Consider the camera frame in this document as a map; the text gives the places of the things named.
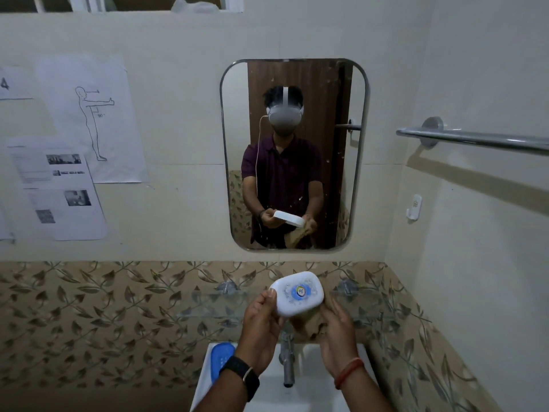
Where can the person's right hand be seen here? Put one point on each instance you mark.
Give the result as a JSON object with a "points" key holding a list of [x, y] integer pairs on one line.
{"points": [[341, 343]]}

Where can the person's left hand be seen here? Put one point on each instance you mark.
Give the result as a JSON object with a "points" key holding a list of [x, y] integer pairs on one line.
{"points": [[256, 334]]}

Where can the person's left thumb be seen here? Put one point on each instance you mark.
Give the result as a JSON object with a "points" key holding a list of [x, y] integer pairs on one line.
{"points": [[266, 299]]}

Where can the person's right thumb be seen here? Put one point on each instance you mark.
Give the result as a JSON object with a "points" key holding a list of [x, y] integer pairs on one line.
{"points": [[325, 321]]}

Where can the brown cleaning cloth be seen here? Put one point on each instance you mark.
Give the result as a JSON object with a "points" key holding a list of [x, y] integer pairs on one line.
{"points": [[309, 326]]}

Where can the white soap case lid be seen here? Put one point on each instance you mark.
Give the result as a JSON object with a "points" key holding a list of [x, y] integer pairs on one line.
{"points": [[298, 293]]}

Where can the person's left forearm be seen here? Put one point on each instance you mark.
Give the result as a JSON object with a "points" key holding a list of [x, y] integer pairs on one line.
{"points": [[223, 396]]}

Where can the person's right forearm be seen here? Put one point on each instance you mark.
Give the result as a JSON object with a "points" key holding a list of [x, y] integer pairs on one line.
{"points": [[364, 392]]}

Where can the chrome faucet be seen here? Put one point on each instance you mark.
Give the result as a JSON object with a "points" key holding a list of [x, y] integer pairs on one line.
{"points": [[288, 360]]}

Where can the clear glass shelf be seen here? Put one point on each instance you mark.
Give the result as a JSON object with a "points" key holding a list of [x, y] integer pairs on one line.
{"points": [[206, 302]]}

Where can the black wristwatch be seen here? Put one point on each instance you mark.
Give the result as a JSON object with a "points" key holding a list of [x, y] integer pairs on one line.
{"points": [[242, 373]]}

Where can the blue soap dish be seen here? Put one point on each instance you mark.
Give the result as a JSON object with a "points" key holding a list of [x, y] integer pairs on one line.
{"points": [[221, 362]]}

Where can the white ceramic sink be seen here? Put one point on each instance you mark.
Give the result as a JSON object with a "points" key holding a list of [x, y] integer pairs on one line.
{"points": [[300, 396]]}

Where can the paper with photo and code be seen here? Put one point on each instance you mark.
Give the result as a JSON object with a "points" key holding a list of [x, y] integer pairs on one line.
{"points": [[70, 218]]}

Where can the paper with body figure drawing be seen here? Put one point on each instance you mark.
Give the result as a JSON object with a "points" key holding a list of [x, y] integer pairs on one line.
{"points": [[116, 137]]}

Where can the chrome towel bar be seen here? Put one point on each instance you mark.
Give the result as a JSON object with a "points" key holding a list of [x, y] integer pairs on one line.
{"points": [[471, 138]]}

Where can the paper with photos and text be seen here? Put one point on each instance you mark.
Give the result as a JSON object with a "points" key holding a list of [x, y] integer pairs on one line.
{"points": [[38, 165]]}

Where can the plain white paper sheet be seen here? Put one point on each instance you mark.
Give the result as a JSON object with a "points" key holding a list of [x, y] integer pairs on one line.
{"points": [[4, 225]]}

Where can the white plastic bag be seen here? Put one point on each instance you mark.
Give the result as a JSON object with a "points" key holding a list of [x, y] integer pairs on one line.
{"points": [[193, 5]]}

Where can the paper with large digit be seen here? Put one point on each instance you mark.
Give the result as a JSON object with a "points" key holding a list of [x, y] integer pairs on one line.
{"points": [[15, 83]]}

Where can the chrome shelf bracket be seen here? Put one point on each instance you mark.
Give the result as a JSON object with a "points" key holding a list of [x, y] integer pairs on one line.
{"points": [[347, 287], [227, 287]]}

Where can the rounded wall mirror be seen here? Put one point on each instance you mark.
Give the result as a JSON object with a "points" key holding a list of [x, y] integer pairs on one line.
{"points": [[231, 158]]}

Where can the white wall hook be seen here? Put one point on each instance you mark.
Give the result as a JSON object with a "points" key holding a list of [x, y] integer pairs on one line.
{"points": [[414, 207]]}

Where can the white window frame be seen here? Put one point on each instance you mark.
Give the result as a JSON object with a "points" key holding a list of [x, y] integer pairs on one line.
{"points": [[64, 2]]}

